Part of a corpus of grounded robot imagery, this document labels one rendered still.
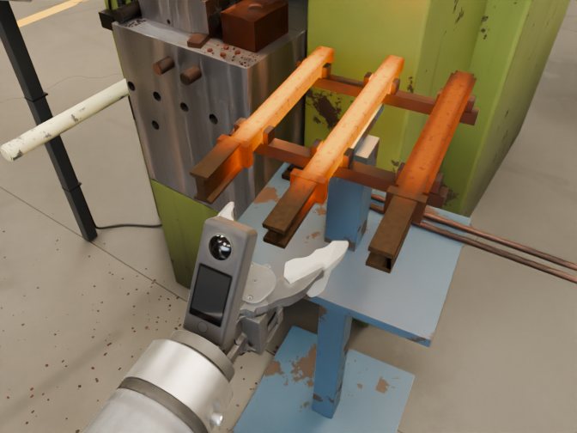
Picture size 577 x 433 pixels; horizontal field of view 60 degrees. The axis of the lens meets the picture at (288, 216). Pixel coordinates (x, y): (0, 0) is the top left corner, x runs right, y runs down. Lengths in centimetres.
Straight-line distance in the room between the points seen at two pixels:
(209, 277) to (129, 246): 150
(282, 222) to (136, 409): 25
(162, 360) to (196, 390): 4
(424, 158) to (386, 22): 43
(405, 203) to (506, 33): 92
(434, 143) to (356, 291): 29
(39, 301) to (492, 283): 156
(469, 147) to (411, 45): 65
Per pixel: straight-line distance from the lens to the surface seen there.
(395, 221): 56
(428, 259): 92
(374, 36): 106
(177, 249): 163
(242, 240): 44
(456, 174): 169
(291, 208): 57
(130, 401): 44
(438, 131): 72
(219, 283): 46
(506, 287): 190
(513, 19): 144
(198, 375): 44
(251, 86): 102
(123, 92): 158
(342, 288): 85
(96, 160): 242
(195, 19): 113
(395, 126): 112
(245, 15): 106
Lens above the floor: 137
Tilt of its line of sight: 44 degrees down
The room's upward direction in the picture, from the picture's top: straight up
